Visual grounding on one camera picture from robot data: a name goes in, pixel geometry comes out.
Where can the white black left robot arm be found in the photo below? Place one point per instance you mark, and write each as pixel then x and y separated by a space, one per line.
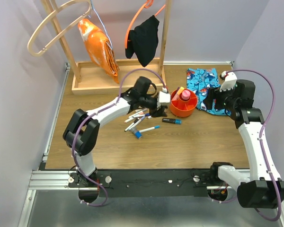
pixel 82 130

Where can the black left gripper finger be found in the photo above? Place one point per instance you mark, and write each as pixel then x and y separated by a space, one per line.
pixel 163 109
pixel 156 112

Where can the blue wire hanger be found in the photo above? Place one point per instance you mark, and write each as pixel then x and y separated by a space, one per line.
pixel 105 30

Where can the black hanging garment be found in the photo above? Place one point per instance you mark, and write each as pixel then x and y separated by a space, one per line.
pixel 143 41

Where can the pink cap marker tube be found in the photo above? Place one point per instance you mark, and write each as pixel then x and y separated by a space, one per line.
pixel 185 95

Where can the grey glue stick blue cap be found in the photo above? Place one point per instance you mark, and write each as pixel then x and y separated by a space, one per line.
pixel 136 132

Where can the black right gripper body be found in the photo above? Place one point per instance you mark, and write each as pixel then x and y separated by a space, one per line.
pixel 224 99

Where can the pink highlighter yellow cap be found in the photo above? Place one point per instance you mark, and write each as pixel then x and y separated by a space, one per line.
pixel 176 96

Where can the orange white folded cloth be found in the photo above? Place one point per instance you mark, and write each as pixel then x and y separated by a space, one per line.
pixel 99 48

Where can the wooden clothes hanger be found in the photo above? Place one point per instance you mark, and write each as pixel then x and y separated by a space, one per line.
pixel 52 18

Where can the grey cap white marker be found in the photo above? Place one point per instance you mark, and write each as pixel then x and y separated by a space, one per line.
pixel 130 119

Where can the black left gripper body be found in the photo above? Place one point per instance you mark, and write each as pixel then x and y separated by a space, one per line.
pixel 148 101

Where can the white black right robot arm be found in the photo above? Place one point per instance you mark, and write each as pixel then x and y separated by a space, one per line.
pixel 264 188

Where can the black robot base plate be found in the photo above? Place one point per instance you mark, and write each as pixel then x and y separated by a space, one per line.
pixel 150 183

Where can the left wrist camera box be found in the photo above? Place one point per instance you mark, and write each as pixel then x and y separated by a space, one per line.
pixel 163 98

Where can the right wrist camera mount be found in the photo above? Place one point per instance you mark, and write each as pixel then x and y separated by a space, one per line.
pixel 229 80

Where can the black highlighter blue cap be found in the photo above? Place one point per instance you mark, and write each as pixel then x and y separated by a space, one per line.
pixel 171 120

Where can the blue shark print cloth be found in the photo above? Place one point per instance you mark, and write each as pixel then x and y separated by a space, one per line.
pixel 199 81

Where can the aluminium frame rail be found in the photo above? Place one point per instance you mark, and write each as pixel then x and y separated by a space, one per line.
pixel 49 199

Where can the wooden rack base tray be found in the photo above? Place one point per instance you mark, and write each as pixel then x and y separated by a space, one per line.
pixel 95 81

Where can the orange round divided organizer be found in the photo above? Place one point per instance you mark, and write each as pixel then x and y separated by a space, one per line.
pixel 182 108

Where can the wooden clothes rack posts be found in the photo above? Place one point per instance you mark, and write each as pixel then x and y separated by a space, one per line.
pixel 69 55

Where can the peach cap white marker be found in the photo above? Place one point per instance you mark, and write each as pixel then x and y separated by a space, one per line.
pixel 138 112

